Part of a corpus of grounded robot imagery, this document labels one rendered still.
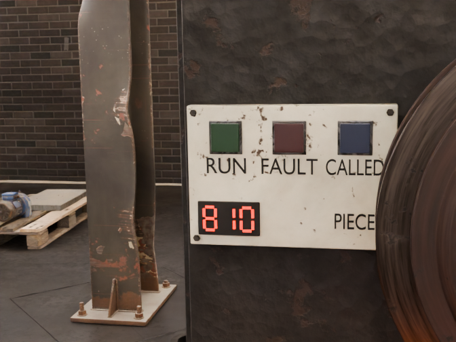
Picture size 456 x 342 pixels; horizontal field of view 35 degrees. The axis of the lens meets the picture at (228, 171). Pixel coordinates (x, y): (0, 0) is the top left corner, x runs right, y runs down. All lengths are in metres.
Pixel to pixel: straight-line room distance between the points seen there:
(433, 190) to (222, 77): 0.32
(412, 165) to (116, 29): 2.83
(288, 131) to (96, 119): 2.71
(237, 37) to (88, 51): 2.66
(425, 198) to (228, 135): 0.27
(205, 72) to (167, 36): 6.20
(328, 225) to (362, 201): 0.05
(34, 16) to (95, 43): 4.12
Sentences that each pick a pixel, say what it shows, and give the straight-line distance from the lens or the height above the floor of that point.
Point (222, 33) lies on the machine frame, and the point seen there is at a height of 1.33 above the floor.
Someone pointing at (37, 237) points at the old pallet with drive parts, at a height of 0.08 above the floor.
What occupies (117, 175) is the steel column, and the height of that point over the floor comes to 0.72.
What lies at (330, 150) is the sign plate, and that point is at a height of 1.18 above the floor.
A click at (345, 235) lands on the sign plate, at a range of 0.91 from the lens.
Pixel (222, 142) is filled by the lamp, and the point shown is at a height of 1.19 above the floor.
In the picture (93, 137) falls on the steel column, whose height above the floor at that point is 0.91.
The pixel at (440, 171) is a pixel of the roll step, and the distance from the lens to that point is 0.74.
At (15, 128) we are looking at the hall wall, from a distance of 7.78.
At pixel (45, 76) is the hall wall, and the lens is 7.58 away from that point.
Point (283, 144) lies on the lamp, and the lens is 0.89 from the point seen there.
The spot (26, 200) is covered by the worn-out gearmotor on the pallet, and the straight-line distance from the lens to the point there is 5.44.
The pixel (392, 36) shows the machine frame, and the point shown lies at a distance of 0.90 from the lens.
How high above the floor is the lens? 1.31
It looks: 9 degrees down
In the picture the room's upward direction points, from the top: 1 degrees counter-clockwise
